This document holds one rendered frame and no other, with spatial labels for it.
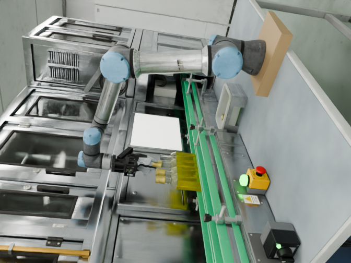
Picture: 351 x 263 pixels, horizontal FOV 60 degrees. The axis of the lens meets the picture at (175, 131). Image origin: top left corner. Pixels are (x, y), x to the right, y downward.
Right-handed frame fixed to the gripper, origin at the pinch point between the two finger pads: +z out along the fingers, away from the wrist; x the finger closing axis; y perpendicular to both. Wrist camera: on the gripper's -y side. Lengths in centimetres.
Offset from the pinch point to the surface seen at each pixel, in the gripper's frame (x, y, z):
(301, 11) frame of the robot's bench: 71, -77, 81
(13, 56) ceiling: -36, -219, -156
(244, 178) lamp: 20.0, 30.6, 32.3
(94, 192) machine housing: -17.1, 5.1, -27.1
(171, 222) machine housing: -16.7, 20.9, 10.4
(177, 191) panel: -12.8, 4.0, 13.2
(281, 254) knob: 19, 63, 36
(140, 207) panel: -13.0, 16.7, -4.4
